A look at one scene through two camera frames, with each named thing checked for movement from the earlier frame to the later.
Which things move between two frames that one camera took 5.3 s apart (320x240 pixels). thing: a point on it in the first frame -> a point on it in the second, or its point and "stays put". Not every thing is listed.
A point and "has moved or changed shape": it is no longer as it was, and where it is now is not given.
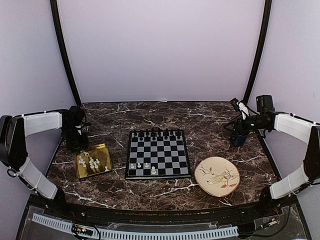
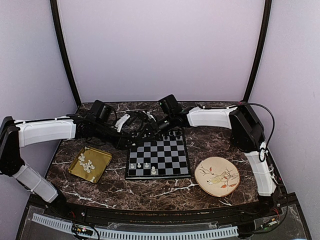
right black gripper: (238, 123) -> (156, 130)
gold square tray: (97, 159) has moved or changed shape
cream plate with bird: (216, 176) stays put
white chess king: (153, 170) stays put
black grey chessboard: (157, 154) stays put
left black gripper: (83, 145) -> (120, 143)
